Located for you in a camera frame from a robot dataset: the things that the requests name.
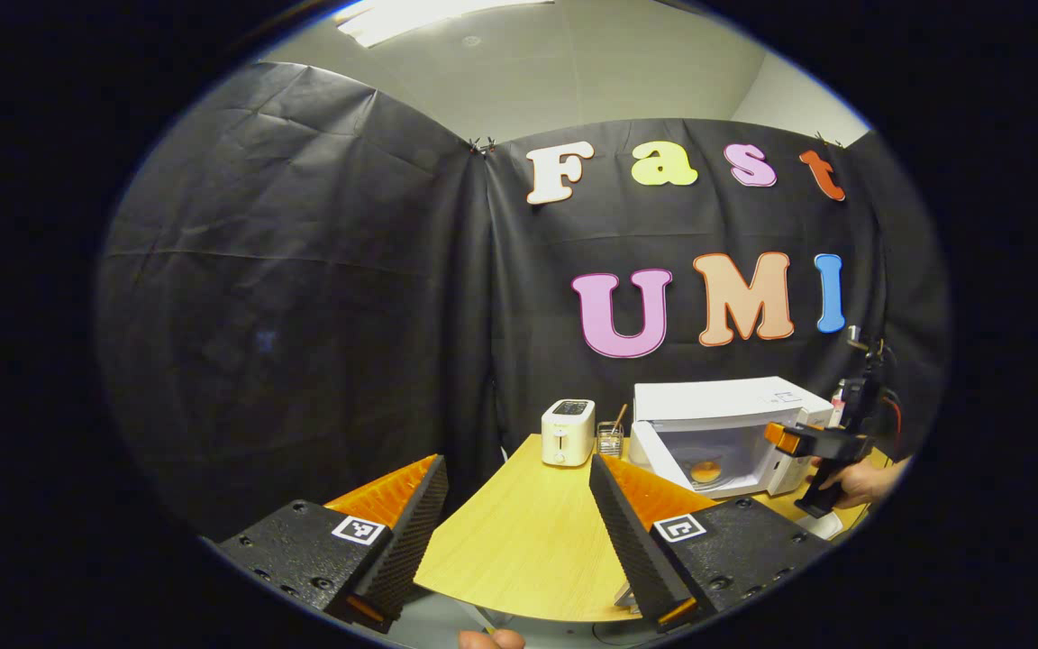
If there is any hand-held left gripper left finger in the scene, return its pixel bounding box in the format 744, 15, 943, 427
211, 452, 450, 634

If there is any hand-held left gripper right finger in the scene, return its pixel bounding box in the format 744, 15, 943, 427
587, 452, 835, 632

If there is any white microwave oven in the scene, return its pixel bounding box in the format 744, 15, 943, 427
629, 376, 835, 499

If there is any white square plate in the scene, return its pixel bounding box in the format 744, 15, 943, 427
794, 509, 847, 540

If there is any glass cup with sticks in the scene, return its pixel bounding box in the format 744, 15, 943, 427
597, 404, 629, 458

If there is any white toaster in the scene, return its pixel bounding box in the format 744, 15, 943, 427
542, 399, 596, 467

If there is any black backdrop cloth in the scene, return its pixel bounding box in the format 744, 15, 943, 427
96, 61, 951, 542

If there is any ceiling light panel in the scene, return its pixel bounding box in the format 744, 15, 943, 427
335, 0, 558, 49

